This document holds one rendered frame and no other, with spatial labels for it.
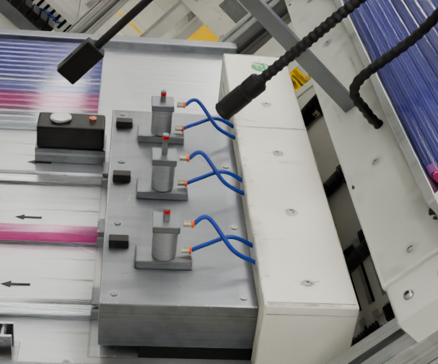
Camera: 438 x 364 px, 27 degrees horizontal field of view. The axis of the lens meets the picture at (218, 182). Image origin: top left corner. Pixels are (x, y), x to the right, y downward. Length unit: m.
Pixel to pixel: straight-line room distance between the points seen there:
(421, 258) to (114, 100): 0.59
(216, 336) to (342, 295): 0.11
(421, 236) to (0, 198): 0.47
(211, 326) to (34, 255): 0.22
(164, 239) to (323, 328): 0.15
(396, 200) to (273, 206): 0.14
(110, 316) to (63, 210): 0.23
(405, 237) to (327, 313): 0.09
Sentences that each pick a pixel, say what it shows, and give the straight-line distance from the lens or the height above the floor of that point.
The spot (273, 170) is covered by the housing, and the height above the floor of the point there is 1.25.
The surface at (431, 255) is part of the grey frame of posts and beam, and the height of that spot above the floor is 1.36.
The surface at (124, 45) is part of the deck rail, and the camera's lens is 1.34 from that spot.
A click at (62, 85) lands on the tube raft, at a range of 1.20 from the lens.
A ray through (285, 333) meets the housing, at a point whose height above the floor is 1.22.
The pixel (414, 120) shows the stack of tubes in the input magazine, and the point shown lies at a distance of 0.79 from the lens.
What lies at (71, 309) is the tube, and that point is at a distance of 0.83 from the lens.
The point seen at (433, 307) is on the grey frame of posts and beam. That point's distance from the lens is 0.69.
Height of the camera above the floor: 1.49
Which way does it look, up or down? 19 degrees down
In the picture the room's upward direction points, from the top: 52 degrees clockwise
